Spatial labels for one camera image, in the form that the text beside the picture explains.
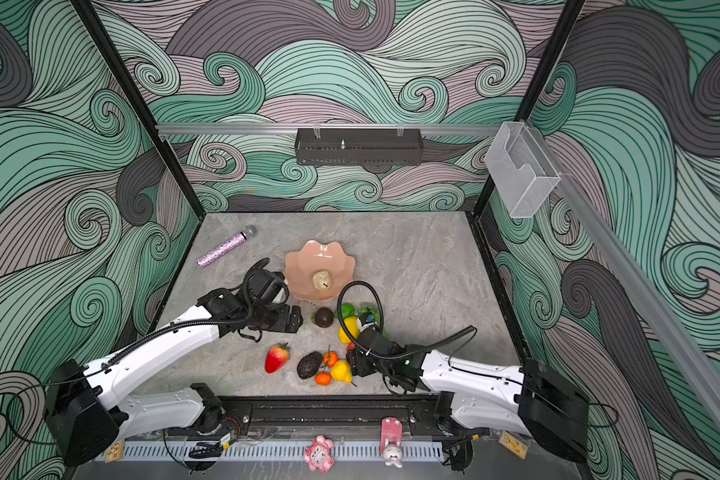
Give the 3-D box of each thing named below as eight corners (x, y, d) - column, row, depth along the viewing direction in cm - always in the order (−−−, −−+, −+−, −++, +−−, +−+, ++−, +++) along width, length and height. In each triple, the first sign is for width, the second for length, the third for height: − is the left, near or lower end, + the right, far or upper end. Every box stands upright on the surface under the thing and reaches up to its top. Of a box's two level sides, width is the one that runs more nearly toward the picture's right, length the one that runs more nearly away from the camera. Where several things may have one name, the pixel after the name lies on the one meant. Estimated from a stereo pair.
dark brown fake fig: (313, 321, 92) (312, 316, 89) (325, 309, 94) (324, 304, 92) (325, 331, 90) (324, 326, 87) (336, 319, 92) (336, 314, 90)
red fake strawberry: (266, 373, 82) (263, 368, 79) (271, 348, 87) (268, 343, 84) (285, 373, 82) (282, 368, 79) (289, 348, 87) (286, 343, 84)
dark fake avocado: (295, 374, 81) (292, 370, 78) (310, 350, 85) (309, 346, 83) (308, 383, 80) (306, 379, 77) (323, 359, 84) (322, 354, 81)
